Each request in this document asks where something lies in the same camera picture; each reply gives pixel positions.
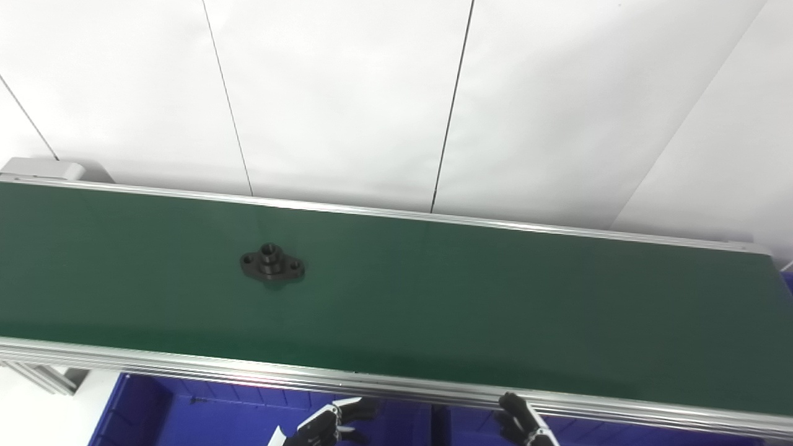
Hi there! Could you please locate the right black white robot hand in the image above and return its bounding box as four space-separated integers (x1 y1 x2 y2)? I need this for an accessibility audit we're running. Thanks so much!
495 391 562 446

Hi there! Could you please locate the black flanged metal part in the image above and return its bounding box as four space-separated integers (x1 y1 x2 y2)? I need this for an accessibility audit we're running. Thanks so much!
240 242 306 286

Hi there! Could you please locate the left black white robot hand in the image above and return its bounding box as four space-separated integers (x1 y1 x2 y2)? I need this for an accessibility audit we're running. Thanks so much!
268 396 382 446

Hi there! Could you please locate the grey conveyor motor box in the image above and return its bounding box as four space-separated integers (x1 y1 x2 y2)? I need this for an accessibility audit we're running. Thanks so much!
0 157 116 184

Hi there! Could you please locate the aluminium conveyor support bracket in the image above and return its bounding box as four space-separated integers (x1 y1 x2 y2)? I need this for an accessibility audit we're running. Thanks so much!
0 362 89 396

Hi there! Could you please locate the green conveyor belt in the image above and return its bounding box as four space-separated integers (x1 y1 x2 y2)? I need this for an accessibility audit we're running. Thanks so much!
0 177 793 442
0 183 793 417

